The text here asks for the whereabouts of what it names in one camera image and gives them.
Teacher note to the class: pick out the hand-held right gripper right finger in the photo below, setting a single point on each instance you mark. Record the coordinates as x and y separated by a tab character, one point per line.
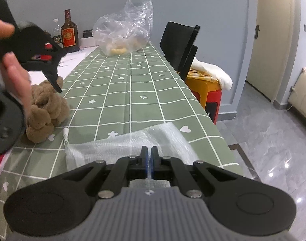
153	168

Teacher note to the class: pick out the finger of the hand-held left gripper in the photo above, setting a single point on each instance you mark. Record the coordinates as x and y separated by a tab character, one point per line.
30	37

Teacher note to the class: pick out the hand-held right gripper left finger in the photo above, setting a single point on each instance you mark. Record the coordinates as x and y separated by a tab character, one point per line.
144	165

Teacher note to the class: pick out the brown plush knit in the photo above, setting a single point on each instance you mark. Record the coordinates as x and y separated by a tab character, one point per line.
45	110

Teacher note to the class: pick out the person's left hand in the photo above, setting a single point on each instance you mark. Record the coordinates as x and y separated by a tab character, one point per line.
16	80

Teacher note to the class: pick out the dark labelled jar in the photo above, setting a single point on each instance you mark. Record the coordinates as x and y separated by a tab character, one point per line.
57	40

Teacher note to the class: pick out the clear plastic water bottle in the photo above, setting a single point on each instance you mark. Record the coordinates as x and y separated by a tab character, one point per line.
57	27

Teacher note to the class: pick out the brown liquor bottle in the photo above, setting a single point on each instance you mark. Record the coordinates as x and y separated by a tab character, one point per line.
69	37

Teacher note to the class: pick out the white storage box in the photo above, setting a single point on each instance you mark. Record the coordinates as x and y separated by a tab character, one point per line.
89	42

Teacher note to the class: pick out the green checked tablecloth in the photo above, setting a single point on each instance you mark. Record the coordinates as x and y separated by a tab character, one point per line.
142	85

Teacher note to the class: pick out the red plastic stool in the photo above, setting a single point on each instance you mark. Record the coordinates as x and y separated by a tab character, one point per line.
214	98

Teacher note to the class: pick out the clear plastic bag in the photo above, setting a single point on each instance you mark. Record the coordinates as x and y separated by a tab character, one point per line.
122	22

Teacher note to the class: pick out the orange plastic stool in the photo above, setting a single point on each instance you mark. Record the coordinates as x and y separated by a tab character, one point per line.
200	85

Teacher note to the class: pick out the white folded cloth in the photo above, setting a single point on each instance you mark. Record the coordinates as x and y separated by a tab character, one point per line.
213	72

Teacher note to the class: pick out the black chair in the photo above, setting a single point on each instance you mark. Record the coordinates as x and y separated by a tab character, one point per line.
178	42

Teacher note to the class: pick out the cream sofa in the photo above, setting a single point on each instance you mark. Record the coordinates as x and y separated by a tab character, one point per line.
303	93

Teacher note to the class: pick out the cream door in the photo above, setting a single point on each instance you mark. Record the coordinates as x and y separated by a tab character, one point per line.
270	42

